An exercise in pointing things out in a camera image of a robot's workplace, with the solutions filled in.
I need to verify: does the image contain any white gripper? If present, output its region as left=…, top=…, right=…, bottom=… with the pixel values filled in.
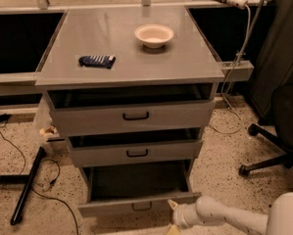
left=166, top=200, right=198, bottom=235

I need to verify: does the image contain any black office chair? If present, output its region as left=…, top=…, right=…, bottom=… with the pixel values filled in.
left=239, top=84, right=293, bottom=177

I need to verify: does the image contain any white cable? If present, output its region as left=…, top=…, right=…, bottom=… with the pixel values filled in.
left=207, top=4, right=252, bottom=135

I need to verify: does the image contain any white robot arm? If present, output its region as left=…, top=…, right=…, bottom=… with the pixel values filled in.
left=167, top=192, right=293, bottom=235

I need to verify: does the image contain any grey bottom drawer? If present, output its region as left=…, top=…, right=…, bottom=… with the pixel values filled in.
left=78, top=160, right=200, bottom=217

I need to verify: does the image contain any black floor cable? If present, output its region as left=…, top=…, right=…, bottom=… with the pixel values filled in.
left=0, top=113, right=79, bottom=235

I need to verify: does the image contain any grey middle drawer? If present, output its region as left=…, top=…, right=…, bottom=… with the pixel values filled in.
left=69, top=128, right=203, bottom=167

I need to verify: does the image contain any black metal stand leg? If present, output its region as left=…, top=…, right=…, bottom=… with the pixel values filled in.
left=0, top=147, right=46, bottom=226

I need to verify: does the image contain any blue striped sock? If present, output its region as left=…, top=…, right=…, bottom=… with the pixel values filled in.
left=78, top=55, right=116, bottom=70

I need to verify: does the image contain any clear plastic bag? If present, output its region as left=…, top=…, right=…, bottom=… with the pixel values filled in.
left=33, top=97, right=67, bottom=154

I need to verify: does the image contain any grey drawer cabinet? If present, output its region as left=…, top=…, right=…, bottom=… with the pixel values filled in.
left=34, top=5, right=226, bottom=181

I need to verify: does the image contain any grey top drawer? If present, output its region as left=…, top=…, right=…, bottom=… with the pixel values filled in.
left=48, top=84, right=215, bottom=136

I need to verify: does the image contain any grey drawer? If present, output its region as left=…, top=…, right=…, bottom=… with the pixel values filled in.
left=48, top=84, right=215, bottom=136
left=69, top=128, right=203, bottom=167
left=78, top=160, right=200, bottom=217

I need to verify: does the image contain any white bowl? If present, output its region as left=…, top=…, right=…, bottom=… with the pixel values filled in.
left=134, top=24, right=174, bottom=49

